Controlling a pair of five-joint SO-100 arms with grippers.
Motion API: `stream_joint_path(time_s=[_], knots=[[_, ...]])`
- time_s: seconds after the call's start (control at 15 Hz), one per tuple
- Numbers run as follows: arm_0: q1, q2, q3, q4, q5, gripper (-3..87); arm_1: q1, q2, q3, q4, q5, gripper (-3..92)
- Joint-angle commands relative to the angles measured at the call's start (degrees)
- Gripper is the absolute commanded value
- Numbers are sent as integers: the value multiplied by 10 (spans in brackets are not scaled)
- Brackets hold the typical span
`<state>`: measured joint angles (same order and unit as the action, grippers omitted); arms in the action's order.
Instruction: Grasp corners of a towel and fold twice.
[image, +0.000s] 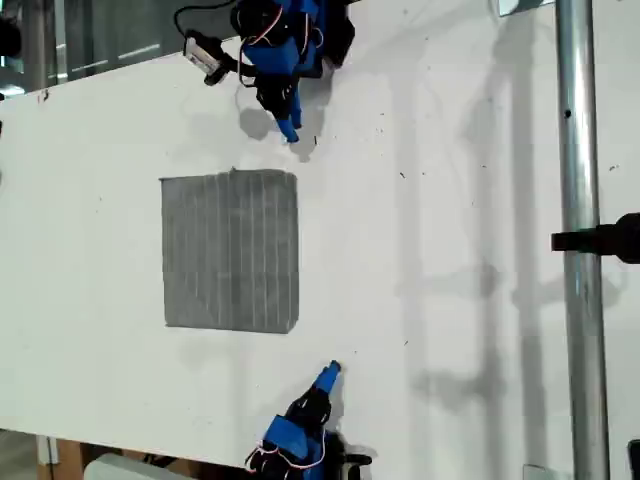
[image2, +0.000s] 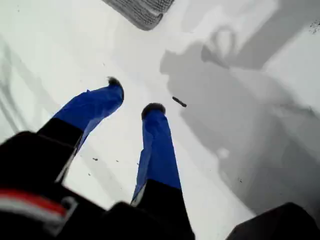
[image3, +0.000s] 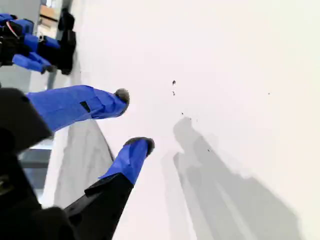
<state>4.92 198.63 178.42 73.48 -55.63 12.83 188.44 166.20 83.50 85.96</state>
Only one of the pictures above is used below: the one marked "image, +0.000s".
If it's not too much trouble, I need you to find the black camera cable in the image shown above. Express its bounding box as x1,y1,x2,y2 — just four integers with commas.
173,0,239,39

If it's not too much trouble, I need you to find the black round object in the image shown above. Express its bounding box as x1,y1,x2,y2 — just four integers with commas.
0,17,22,57

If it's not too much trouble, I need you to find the black clamp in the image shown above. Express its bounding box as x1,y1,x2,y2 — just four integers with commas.
551,212,640,265

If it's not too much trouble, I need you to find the red white servo wire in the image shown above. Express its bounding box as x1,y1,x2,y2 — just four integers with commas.
237,19,290,89
246,429,330,472

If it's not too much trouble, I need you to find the black camera stalk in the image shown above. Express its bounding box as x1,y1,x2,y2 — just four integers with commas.
203,50,240,87

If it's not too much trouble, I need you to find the white plastic container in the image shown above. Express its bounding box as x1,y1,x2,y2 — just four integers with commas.
83,453,201,480

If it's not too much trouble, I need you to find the steel post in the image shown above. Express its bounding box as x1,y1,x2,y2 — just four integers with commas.
555,0,612,480

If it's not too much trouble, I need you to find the grey striped towel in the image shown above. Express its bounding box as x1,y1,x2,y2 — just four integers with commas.
158,167,301,335

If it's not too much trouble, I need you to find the wooden table leg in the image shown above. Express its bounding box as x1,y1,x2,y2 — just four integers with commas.
37,434,86,480

